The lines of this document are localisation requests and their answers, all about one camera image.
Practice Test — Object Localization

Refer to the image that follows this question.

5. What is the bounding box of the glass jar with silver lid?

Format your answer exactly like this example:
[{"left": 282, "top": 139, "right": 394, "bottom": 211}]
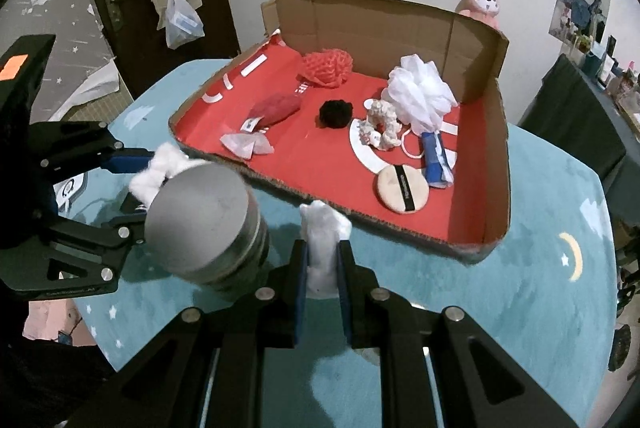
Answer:
[{"left": 145, "top": 163, "right": 271, "bottom": 304}]

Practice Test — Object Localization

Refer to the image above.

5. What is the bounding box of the white plastic wrapper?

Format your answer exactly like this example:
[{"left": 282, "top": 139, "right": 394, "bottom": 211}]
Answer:
[{"left": 220, "top": 131, "right": 275, "bottom": 160}]

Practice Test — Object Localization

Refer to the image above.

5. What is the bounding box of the red fabric scrunchie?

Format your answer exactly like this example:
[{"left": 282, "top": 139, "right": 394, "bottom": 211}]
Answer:
[{"left": 247, "top": 92, "right": 302, "bottom": 128}]

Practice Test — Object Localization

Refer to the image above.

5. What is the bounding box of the metal door handle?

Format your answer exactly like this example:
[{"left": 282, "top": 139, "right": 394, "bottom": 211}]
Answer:
[{"left": 102, "top": 0, "right": 132, "bottom": 34}]

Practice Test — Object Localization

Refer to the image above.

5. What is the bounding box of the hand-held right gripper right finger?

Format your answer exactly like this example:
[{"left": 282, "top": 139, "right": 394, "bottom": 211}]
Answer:
[{"left": 336, "top": 239, "right": 581, "bottom": 428}]

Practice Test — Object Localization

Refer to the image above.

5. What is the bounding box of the pink plush with white face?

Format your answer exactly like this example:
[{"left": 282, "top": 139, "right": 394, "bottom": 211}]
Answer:
[{"left": 456, "top": 0, "right": 502, "bottom": 30}]

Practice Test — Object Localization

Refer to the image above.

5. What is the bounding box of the person's pink clothing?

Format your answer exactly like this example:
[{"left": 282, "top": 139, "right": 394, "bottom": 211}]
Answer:
[{"left": 22, "top": 298, "right": 83, "bottom": 341}]

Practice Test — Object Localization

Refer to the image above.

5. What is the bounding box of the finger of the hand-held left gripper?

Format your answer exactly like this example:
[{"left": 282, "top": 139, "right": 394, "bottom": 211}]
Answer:
[
  {"left": 47, "top": 211, "right": 150, "bottom": 295},
  {"left": 30, "top": 121, "right": 157, "bottom": 183}
]

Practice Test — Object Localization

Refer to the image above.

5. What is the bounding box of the clear plastic bag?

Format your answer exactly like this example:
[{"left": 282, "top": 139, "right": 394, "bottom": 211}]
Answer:
[{"left": 165, "top": 0, "right": 206, "bottom": 50}]

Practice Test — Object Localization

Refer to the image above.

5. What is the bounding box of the round beige powder puff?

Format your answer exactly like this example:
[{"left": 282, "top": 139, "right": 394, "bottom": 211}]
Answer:
[{"left": 376, "top": 163, "right": 430, "bottom": 214}]

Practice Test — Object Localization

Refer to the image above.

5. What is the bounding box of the side table with dark cloth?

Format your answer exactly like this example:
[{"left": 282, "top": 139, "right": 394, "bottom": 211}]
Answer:
[{"left": 517, "top": 53, "right": 640, "bottom": 214}]

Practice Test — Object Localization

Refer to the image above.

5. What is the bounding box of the white cotton cloth piece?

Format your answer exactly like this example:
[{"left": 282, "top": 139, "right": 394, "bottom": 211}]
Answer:
[{"left": 299, "top": 201, "right": 352, "bottom": 298}]

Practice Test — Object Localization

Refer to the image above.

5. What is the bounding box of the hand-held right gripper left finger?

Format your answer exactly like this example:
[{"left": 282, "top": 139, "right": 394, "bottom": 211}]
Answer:
[{"left": 65, "top": 238, "right": 308, "bottom": 428}]

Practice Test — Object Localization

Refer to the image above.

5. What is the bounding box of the cream crocheted scrunchie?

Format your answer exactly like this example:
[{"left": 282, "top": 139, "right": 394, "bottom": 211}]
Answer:
[{"left": 357, "top": 98, "right": 402, "bottom": 151}]

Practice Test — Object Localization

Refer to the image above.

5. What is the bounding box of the row of desk trinkets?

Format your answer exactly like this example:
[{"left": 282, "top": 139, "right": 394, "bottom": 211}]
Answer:
[{"left": 575, "top": 33, "right": 640, "bottom": 134}]

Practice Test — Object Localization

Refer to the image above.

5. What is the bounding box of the blue and white packet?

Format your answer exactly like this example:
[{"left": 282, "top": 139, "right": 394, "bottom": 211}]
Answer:
[{"left": 421, "top": 131, "right": 455, "bottom": 188}]

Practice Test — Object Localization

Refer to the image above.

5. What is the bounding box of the white fluffy scrunchie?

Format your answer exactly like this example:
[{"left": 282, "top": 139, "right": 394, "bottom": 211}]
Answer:
[{"left": 129, "top": 142, "right": 202, "bottom": 209}]

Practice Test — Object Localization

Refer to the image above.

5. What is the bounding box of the cardboard box with red inside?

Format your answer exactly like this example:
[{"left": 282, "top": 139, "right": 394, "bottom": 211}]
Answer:
[{"left": 167, "top": 0, "right": 512, "bottom": 265}]

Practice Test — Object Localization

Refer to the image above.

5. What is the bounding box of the white mesh bath pouf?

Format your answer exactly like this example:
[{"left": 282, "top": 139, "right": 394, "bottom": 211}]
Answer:
[{"left": 382, "top": 54, "right": 458, "bottom": 135}]

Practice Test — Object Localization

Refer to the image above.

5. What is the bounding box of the black fluffy scrunchie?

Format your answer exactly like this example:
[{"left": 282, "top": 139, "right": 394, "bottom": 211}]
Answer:
[{"left": 318, "top": 99, "right": 353, "bottom": 129}]

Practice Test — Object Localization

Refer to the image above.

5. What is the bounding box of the red mesh bath sponge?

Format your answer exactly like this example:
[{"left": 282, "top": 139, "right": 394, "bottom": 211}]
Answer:
[{"left": 299, "top": 49, "right": 353, "bottom": 89}]

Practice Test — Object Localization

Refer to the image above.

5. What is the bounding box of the blue collage poster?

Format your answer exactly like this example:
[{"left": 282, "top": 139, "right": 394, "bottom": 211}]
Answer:
[{"left": 548, "top": 0, "right": 613, "bottom": 45}]

